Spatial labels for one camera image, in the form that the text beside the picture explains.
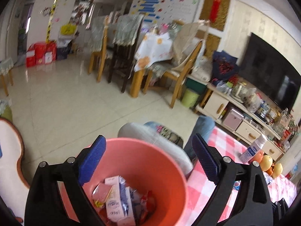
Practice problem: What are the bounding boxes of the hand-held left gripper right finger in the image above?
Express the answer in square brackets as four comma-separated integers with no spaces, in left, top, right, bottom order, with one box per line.
[192,133,274,226]

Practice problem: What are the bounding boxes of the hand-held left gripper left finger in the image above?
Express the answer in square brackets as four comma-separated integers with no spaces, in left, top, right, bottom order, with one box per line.
[25,135,107,226]

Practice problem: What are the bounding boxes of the yellow square packet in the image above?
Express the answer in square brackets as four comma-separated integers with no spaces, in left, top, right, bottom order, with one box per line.
[92,182,113,203]

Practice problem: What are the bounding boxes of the pink plastic bin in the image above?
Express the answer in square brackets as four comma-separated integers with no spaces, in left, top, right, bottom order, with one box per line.
[56,138,189,226]

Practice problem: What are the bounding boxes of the blue denim cloth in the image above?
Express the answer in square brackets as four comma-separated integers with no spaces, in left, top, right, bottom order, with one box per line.
[195,116,216,144]

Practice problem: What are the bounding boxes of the yellow pear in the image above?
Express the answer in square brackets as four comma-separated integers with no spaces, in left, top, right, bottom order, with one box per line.
[271,162,284,179]

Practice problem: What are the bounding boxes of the white plastic bottle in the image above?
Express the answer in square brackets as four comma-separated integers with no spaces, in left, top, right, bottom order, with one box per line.
[240,134,268,164]

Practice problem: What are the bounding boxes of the pink storage box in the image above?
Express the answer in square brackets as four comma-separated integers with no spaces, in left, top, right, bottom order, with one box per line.
[222,108,244,132]

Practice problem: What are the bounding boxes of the red apple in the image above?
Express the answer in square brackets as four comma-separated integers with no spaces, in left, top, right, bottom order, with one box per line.
[250,151,264,166]

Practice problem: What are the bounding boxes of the cream television cabinet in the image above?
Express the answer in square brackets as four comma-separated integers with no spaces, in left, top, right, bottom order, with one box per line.
[195,83,290,162]

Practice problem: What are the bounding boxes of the yellow apple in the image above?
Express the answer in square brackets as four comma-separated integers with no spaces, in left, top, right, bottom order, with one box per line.
[260,155,274,171]

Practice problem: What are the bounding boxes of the light green waste bin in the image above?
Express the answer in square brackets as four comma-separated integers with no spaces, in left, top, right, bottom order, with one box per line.
[181,88,200,108]

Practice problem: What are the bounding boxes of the clear plastic bag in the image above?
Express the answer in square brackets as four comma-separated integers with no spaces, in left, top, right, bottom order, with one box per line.
[243,88,262,112]

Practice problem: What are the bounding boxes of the dark green bin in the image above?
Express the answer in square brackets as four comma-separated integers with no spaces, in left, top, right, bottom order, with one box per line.
[185,78,207,94]

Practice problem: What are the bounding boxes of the patterned gift bag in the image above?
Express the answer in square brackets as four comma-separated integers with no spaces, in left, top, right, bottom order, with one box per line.
[274,108,295,135]

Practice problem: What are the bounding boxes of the wooden chair with green cover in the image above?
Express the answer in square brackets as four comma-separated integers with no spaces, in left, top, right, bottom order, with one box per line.
[143,40,205,109]

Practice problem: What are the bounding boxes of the dark blue flower bouquet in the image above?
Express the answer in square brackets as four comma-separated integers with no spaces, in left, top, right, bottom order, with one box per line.
[212,50,241,83]

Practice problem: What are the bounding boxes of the black television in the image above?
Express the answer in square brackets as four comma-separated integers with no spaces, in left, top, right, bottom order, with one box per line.
[238,32,301,111]

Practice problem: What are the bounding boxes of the red gift boxes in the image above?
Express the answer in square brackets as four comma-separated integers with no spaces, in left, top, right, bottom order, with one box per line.
[26,41,57,68]

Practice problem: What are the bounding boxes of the light wooden chair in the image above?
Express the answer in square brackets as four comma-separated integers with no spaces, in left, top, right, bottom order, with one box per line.
[88,16,111,83]

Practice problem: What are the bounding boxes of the dark wooden chair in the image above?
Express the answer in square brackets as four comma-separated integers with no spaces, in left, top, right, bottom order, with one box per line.
[108,14,144,94]

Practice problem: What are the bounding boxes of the round mesh food cover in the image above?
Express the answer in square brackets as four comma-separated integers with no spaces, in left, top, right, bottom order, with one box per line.
[172,19,210,67]

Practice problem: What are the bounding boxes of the dining table with printed cloth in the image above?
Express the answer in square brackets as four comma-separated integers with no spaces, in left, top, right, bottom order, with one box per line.
[130,31,175,98]

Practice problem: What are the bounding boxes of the stool with green cover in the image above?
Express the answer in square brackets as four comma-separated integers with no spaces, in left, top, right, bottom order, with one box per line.
[0,57,14,97]

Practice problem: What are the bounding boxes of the red knot decoration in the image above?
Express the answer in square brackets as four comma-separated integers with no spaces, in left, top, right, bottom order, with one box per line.
[204,0,236,23]

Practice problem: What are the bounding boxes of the giraffe wall sticker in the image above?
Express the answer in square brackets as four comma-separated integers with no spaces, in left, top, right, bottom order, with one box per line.
[40,0,71,43]

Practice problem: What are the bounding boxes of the wall poster with blue strips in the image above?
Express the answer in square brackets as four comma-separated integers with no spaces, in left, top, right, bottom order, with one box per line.
[129,0,204,25]

